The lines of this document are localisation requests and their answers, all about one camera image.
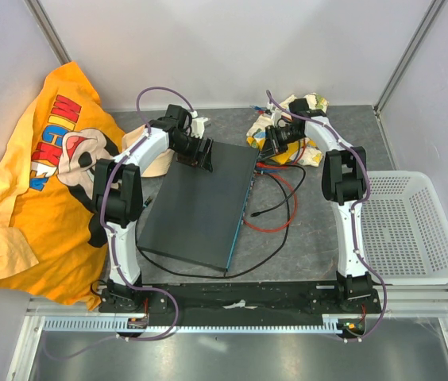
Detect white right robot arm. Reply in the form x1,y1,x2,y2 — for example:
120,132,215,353
260,98,370,282

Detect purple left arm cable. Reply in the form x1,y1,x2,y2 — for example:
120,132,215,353
42,86,197,360

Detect blue ethernet cable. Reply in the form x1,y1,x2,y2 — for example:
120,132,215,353
249,104,304,175

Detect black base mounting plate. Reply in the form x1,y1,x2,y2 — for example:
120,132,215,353
98,280,381,314

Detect beige bucket hat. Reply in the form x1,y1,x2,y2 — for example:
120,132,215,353
122,125,174,178

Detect dark grey network switch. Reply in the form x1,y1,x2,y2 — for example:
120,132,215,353
137,142,258,271

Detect orange Mickey t-shirt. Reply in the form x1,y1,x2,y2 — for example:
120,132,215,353
0,62,124,310

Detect patterned white yellow cloth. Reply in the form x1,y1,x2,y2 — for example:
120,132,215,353
246,93,328,167

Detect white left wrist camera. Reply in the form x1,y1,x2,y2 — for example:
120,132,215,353
190,117,210,138

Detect white perforated plastic basket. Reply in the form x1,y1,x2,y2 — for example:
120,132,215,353
361,171,448,286

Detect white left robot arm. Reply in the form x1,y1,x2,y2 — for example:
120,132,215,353
92,105,213,312

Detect short black cable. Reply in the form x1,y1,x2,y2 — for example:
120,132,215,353
251,164,307,217

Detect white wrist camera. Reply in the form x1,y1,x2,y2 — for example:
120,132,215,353
190,117,210,138
266,103,282,126

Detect long black cable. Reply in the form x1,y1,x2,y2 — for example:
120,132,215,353
135,174,291,279

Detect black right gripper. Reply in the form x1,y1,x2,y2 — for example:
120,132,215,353
257,125,304,162

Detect slotted grey cable duct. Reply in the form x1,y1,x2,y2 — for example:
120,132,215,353
44,310,361,333

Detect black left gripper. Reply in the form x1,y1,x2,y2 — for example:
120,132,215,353
171,133,214,175

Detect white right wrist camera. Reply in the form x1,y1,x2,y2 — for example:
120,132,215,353
266,103,282,126

